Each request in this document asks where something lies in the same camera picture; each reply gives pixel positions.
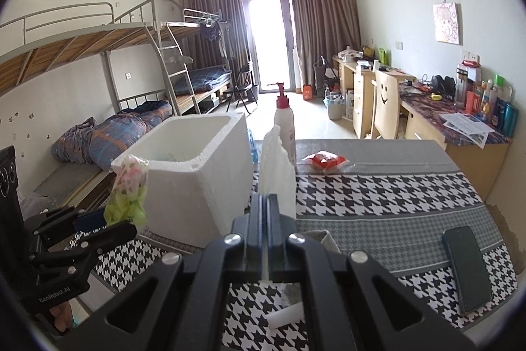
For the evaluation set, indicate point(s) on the floral green plastic bag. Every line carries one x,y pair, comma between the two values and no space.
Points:
123,194

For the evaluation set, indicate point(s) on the black folding chair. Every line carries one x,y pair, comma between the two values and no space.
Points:
244,90

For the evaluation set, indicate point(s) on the person's left hand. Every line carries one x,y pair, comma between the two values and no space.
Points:
62,316

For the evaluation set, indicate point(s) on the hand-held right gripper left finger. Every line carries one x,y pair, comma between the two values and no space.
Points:
254,236

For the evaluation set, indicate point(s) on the cartoon wall picture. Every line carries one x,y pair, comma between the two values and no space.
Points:
447,24

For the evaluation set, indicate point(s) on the blue plaid bedding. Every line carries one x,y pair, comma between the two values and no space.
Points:
201,79

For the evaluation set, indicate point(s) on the wooden chair with smiley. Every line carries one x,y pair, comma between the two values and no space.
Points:
384,108

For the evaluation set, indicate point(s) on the brown curtain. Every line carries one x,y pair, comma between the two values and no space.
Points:
213,5
324,14

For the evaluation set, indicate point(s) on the green paper bag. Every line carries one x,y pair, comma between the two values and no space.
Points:
382,55

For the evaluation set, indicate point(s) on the glass balcony door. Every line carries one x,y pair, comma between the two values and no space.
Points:
267,38

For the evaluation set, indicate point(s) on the white spray bottle red pump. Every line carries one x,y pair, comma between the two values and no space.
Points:
285,129

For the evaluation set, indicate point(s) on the white carton box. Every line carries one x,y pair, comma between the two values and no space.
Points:
349,104

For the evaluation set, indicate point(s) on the white foam box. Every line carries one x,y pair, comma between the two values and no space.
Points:
185,203

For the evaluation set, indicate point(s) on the black headphones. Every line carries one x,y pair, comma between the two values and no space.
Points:
443,84

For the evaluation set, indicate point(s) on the grey trash bin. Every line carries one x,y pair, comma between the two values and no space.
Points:
333,108

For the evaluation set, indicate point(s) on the orange jug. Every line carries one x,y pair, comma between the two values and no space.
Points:
309,92

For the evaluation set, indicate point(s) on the black trolley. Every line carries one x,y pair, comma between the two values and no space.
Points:
322,73

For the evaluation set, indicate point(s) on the black smartphone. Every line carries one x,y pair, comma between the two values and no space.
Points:
466,268

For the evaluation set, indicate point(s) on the printed papers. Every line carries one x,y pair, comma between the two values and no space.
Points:
466,127

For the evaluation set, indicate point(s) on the metal bunk bed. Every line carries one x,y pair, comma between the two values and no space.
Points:
209,88
61,46

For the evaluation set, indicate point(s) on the dark blue quilt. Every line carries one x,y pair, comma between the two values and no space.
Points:
150,114

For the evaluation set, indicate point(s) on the row of toiletry bottles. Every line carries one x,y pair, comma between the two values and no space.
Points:
489,104

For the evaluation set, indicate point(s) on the metal bed ladder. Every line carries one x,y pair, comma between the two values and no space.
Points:
174,71

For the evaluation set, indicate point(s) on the purple patterned cloth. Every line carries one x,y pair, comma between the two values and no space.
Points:
74,141

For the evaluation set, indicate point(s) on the white double wall socket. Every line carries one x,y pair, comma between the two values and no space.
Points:
470,56

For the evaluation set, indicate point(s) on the blue orange quilt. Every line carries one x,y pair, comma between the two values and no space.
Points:
117,141

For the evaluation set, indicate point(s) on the red snack packet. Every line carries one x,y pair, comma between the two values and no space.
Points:
324,162

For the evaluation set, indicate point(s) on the houndstooth tablecloth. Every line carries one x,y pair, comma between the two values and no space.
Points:
370,207

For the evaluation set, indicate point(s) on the light wooden desk with drawers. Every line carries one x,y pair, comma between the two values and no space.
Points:
357,96

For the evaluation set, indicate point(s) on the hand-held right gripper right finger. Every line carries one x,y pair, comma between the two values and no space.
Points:
281,236

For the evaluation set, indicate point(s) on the hanging dark clothes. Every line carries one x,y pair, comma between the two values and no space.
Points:
213,36

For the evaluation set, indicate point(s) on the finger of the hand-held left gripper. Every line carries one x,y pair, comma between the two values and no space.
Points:
111,234
90,218

